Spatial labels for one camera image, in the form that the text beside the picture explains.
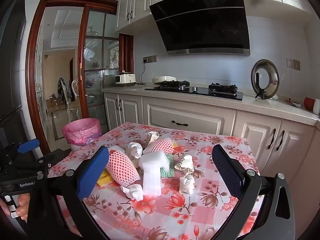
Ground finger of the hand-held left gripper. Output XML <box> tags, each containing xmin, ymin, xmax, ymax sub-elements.
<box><xmin>17</xmin><ymin>139</ymin><xmax>40</xmax><ymax>153</ymax></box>
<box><xmin>11</xmin><ymin>149</ymin><xmax>66</xmax><ymax>178</ymax></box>

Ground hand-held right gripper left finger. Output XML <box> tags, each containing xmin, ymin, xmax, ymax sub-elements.
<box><xmin>26</xmin><ymin>145</ymin><xmax>110</xmax><ymax>240</ymax></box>

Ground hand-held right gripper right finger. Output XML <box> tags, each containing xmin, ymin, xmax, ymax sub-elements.
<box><xmin>212</xmin><ymin>144</ymin><xmax>292</xmax><ymax>240</ymax></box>

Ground trash bin with pink bag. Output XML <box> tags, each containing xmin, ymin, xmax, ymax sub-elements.
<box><xmin>62</xmin><ymin>117</ymin><xmax>101</xmax><ymax>152</ymax></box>

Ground white tissue packet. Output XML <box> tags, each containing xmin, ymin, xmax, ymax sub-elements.
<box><xmin>142</xmin><ymin>166</ymin><xmax>163</xmax><ymax>197</ymax></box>

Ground gold patterned paper cup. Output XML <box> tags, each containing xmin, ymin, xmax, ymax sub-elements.
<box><xmin>146</xmin><ymin>131</ymin><xmax>160</xmax><ymax>147</ymax></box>

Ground person's left hand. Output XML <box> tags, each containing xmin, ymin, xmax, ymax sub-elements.
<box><xmin>0</xmin><ymin>194</ymin><xmax>30</xmax><ymax>220</ymax></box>

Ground pink foam fruit net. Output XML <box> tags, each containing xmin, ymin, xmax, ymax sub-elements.
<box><xmin>142</xmin><ymin>137</ymin><xmax>175</xmax><ymax>159</ymax></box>
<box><xmin>105</xmin><ymin>149</ymin><xmax>141</xmax><ymax>187</ymax></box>

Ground crumpled white tissue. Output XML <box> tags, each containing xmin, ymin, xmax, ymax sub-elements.
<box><xmin>121</xmin><ymin>184</ymin><xmax>144</xmax><ymax>201</ymax></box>

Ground crumpled white plastic bag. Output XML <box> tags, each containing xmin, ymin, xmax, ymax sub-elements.
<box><xmin>126</xmin><ymin>142</ymin><xmax>143</xmax><ymax>159</ymax></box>

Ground white base cabinet doors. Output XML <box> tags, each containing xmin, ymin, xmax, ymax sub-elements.
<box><xmin>103</xmin><ymin>92</ymin><xmax>143</xmax><ymax>132</ymax></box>
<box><xmin>232</xmin><ymin>110</ymin><xmax>318</xmax><ymax>180</ymax></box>

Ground cardboard box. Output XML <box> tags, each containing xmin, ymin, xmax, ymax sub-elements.
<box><xmin>46</xmin><ymin>97</ymin><xmax>61</xmax><ymax>108</ymax></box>

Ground green wavy cloth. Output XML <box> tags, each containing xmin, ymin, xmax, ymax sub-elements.
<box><xmin>162</xmin><ymin>154</ymin><xmax>176</xmax><ymax>178</ymax></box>

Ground white foam block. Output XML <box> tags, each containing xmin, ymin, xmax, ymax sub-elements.
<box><xmin>139</xmin><ymin>151</ymin><xmax>170</xmax><ymax>171</ymax></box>

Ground patterned garment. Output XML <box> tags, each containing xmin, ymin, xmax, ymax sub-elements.
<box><xmin>57</xmin><ymin>78</ymin><xmax>67</xmax><ymax>103</ymax></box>

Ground dark refrigerator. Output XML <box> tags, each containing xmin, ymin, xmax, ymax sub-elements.
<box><xmin>0</xmin><ymin>0</ymin><xmax>28</xmax><ymax>153</ymax></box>

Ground white cabinet drawer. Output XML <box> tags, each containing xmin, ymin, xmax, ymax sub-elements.
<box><xmin>142</xmin><ymin>96</ymin><xmax>237</xmax><ymax>137</ymax></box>

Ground white ornate chair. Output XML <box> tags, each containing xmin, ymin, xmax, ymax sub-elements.
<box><xmin>59</xmin><ymin>79</ymin><xmax>83</xmax><ymax>120</ymax></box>

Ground pink floral tablecloth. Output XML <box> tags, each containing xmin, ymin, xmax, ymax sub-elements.
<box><xmin>47</xmin><ymin>122</ymin><xmax>260</xmax><ymax>240</ymax></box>

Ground black gas stove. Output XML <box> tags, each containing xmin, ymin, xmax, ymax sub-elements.
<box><xmin>144</xmin><ymin>80</ymin><xmax>243</xmax><ymax>101</ymax></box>

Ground black lid stand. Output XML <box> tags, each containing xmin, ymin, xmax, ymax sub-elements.
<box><xmin>255</xmin><ymin>72</ymin><xmax>267</xmax><ymax>100</ymax></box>

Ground white rice cooker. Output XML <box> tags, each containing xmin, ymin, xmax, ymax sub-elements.
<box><xmin>115</xmin><ymin>70</ymin><xmax>137</xmax><ymax>87</ymax></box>

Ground steel pot lid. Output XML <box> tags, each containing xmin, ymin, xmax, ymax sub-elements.
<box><xmin>251</xmin><ymin>59</ymin><xmax>280</xmax><ymax>100</ymax></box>

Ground red cup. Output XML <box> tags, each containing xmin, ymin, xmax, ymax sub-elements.
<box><xmin>304</xmin><ymin>97</ymin><xmax>316</xmax><ymax>110</ymax></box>

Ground glass sliding door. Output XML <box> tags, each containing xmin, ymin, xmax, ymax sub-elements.
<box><xmin>77</xmin><ymin>4</ymin><xmax>120</xmax><ymax>130</ymax></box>

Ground white electric pan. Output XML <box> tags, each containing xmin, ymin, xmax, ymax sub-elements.
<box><xmin>152</xmin><ymin>76</ymin><xmax>175</xmax><ymax>85</ymax></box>

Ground reddish wooden shutter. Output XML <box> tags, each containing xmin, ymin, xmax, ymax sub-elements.
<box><xmin>119</xmin><ymin>33</ymin><xmax>134</xmax><ymax>74</ymax></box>

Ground black range hood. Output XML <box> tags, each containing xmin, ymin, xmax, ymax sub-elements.
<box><xmin>149</xmin><ymin>0</ymin><xmax>251</xmax><ymax>56</ymax></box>

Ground reddish wooden door frame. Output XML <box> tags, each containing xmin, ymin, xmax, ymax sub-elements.
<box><xmin>25</xmin><ymin>0</ymin><xmax>119</xmax><ymax>153</ymax></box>

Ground black power cable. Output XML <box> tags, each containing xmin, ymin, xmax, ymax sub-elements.
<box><xmin>136</xmin><ymin>57</ymin><xmax>148</xmax><ymax>85</ymax></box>

